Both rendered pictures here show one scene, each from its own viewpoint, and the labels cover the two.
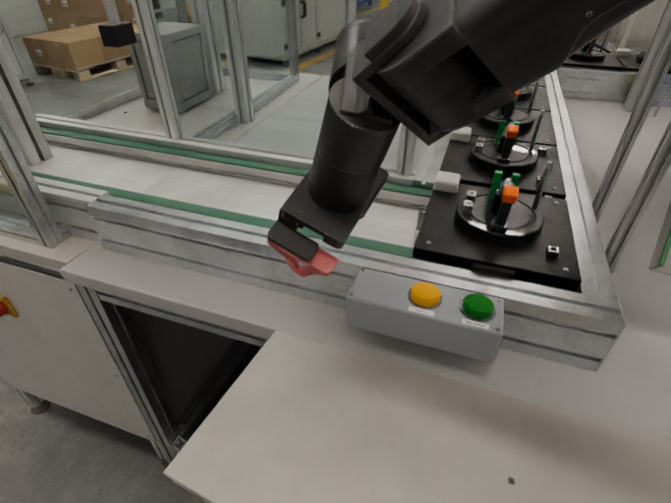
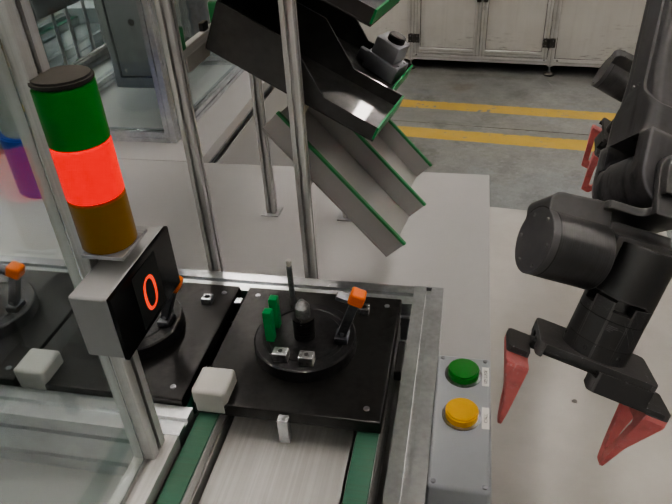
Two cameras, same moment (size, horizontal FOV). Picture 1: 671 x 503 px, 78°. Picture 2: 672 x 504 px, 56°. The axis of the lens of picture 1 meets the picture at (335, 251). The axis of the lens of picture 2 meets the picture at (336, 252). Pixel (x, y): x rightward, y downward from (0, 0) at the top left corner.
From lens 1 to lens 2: 0.75 m
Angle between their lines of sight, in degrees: 74
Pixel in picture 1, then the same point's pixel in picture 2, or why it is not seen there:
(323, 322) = not seen: outside the picture
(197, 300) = not seen: outside the picture
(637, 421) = (482, 323)
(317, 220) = (641, 367)
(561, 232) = (319, 299)
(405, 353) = not seen: hidden behind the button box
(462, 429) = (544, 429)
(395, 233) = (288, 473)
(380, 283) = (454, 458)
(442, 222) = (315, 394)
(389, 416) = (561, 488)
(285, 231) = (652, 404)
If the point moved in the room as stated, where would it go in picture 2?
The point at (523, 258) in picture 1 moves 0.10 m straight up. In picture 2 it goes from (377, 331) to (376, 274)
